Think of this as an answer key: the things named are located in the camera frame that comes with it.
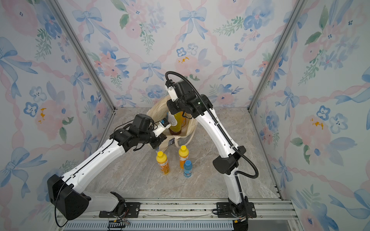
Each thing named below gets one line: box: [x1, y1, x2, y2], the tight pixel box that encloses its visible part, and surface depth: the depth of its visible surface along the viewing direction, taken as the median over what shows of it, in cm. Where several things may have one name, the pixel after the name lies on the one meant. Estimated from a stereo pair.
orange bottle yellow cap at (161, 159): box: [156, 151, 171, 176], surface depth 73 cm
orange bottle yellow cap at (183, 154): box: [178, 144, 189, 170], surface depth 75 cm
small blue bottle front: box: [183, 159, 193, 179], surface depth 77 cm
